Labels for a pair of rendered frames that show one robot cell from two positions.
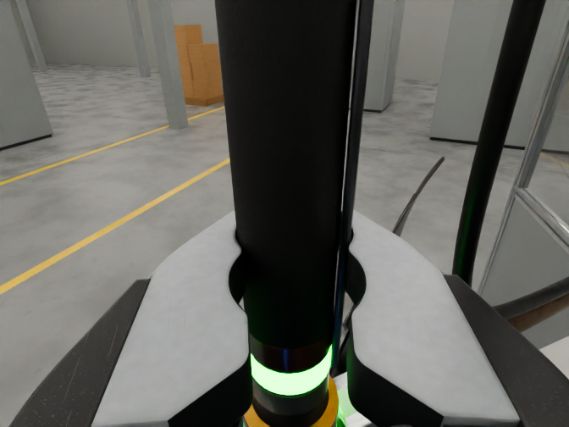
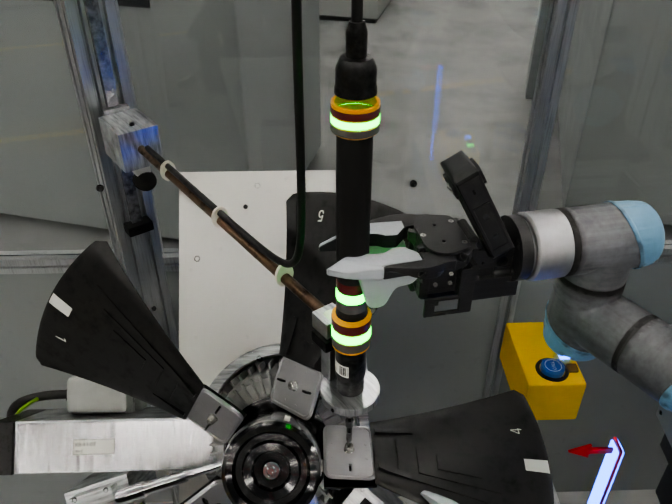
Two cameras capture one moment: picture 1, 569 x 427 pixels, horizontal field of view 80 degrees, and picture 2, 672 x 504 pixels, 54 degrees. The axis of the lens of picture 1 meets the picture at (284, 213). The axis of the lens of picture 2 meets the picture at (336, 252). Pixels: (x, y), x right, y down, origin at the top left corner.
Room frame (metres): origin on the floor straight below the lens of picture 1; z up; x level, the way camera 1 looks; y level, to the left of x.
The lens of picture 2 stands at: (0.22, 0.52, 1.88)
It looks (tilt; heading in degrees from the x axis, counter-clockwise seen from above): 35 degrees down; 258
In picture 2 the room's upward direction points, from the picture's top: straight up
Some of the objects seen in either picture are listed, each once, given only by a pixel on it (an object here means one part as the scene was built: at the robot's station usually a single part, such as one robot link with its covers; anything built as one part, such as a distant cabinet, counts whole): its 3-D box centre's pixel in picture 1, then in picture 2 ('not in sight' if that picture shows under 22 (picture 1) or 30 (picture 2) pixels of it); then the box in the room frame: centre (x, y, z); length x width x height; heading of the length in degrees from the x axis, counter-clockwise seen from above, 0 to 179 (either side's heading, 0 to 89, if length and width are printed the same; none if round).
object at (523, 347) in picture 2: not in sight; (539, 371); (-0.31, -0.23, 1.02); 0.16 x 0.10 x 0.11; 80
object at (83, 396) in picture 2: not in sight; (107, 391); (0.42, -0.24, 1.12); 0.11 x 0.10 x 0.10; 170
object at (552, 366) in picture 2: not in sight; (552, 368); (-0.30, -0.18, 1.08); 0.04 x 0.04 x 0.02
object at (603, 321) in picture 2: not in sight; (592, 316); (-0.19, 0.01, 1.38); 0.11 x 0.08 x 0.11; 111
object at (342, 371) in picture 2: not in sight; (352, 253); (0.09, 0.00, 1.50); 0.04 x 0.04 x 0.46
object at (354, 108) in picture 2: not in sight; (355, 116); (0.09, 0.00, 1.65); 0.04 x 0.04 x 0.03
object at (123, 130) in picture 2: not in sight; (129, 138); (0.36, -0.57, 1.39); 0.10 x 0.07 x 0.08; 115
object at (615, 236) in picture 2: not in sight; (602, 239); (-0.19, 0.00, 1.48); 0.11 x 0.08 x 0.09; 0
